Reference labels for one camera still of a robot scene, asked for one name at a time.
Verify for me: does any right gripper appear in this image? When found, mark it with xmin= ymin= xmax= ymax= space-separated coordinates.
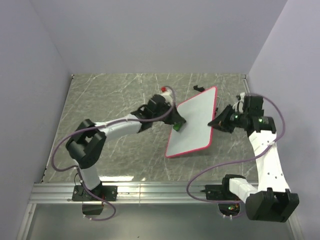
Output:
xmin=207 ymin=104 xmax=248 ymax=134

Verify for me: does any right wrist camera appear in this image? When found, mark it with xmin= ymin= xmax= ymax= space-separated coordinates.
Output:
xmin=232 ymin=92 xmax=246 ymax=113

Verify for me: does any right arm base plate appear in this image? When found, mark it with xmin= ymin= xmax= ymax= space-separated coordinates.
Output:
xmin=200 ymin=184 xmax=230 ymax=201

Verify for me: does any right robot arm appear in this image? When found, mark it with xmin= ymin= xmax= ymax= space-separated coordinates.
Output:
xmin=208 ymin=93 xmax=300 ymax=223

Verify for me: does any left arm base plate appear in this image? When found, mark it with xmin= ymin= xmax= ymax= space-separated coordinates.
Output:
xmin=71 ymin=185 xmax=118 ymax=202

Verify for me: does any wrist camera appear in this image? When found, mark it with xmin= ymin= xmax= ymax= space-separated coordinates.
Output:
xmin=160 ymin=86 xmax=173 ymax=105
xmin=232 ymin=92 xmax=246 ymax=113

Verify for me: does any pink framed whiteboard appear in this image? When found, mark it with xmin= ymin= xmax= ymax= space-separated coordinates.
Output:
xmin=164 ymin=86 xmax=218 ymax=158

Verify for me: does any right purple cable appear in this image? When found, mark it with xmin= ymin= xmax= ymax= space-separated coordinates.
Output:
xmin=186 ymin=94 xmax=286 ymax=218

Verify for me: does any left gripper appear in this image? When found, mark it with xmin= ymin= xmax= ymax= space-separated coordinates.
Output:
xmin=152 ymin=102 xmax=183 ymax=126

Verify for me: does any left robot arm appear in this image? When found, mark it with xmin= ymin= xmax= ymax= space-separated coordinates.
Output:
xmin=65 ymin=90 xmax=187 ymax=201

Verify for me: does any aluminium mounting rail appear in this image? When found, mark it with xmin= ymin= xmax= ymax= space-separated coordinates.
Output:
xmin=29 ymin=182 xmax=293 ymax=205

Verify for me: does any whiteboard wire stand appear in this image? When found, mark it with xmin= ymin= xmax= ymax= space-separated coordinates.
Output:
xmin=192 ymin=85 xmax=222 ymax=117

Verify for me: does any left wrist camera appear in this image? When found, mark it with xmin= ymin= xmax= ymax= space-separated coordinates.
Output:
xmin=160 ymin=86 xmax=173 ymax=105

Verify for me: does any green whiteboard eraser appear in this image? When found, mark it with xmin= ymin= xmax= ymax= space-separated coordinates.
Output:
xmin=172 ymin=122 xmax=185 ymax=132

